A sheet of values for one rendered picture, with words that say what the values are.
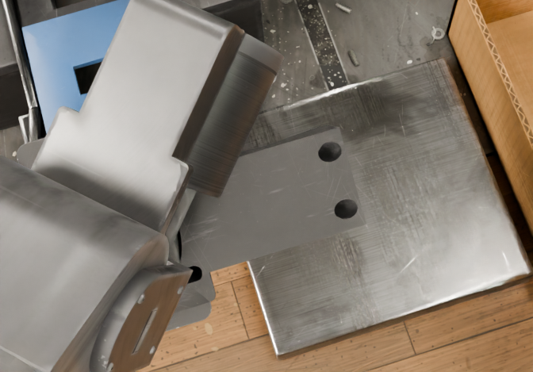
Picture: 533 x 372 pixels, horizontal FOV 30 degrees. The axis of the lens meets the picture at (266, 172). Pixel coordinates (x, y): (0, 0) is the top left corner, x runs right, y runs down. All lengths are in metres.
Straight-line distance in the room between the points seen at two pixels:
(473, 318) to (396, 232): 0.07
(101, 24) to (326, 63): 0.17
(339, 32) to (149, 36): 0.39
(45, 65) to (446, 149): 0.26
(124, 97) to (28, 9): 0.32
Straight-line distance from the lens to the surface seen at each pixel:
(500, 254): 0.65
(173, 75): 0.33
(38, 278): 0.28
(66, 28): 0.63
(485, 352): 0.65
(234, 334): 0.65
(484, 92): 0.67
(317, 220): 0.42
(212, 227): 0.41
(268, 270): 0.63
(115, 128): 0.34
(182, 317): 0.47
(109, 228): 0.29
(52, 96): 0.61
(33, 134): 0.61
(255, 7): 0.65
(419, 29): 0.72
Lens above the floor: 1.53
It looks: 70 degrees down
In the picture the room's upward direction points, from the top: 6 degrees counter-clockwise
